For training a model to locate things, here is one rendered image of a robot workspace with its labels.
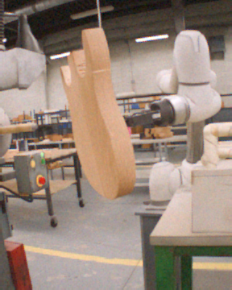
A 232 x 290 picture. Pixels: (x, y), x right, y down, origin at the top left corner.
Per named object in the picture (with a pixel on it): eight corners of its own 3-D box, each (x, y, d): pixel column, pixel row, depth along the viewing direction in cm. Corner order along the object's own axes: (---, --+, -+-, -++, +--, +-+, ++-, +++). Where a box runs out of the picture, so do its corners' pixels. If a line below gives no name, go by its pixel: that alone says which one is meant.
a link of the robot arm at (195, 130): (176, 184, 177) (207, 180, 176) (180, 198, 162) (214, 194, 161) (175, 64, 144) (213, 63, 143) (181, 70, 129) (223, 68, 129)
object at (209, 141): (205, 169, 67) (202, 131, 67) (205, 167, 70) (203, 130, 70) (217, 168, 66) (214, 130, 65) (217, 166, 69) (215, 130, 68)
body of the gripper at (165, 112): (176, 124, 79) (148, 130, 76) (161, 124, 87) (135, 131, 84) (171, 98, 79) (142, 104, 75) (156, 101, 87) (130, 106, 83)
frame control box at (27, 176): (-6, 204, 137) (-13, 157, 135) (18, 195, 156) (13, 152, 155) (28, 208, 128) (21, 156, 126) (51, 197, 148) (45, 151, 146)
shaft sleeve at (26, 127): (-3, 130, 110) (1, 125, 112) (2, 135, 113) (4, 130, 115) (29, 127, 104) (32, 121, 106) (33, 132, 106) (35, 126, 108)
